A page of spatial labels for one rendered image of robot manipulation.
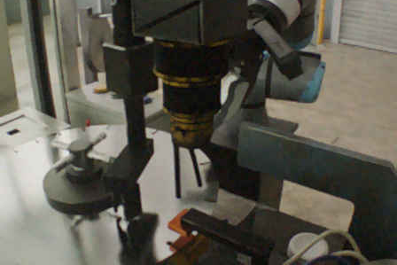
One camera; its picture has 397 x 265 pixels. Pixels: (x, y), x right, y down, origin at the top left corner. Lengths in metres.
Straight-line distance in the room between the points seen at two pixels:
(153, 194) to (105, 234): 0.08
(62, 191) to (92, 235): 0.08
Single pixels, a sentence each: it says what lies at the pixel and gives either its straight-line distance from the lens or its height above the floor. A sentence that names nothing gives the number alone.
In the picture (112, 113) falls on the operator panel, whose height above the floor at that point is 0.88.
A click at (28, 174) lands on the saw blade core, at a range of 0.50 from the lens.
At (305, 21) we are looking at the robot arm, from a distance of 0.69.
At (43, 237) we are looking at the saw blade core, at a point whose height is 0.95.
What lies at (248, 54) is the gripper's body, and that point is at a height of 1.07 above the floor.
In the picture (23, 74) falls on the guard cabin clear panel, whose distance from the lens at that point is 0.90.
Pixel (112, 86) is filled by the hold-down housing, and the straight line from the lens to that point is 0.35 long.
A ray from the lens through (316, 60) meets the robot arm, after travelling 0.93.
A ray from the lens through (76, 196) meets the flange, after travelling 0.42.
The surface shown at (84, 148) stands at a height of 1.00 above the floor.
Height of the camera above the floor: 1.20
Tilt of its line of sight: 25 degrees down
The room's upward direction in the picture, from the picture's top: straight up
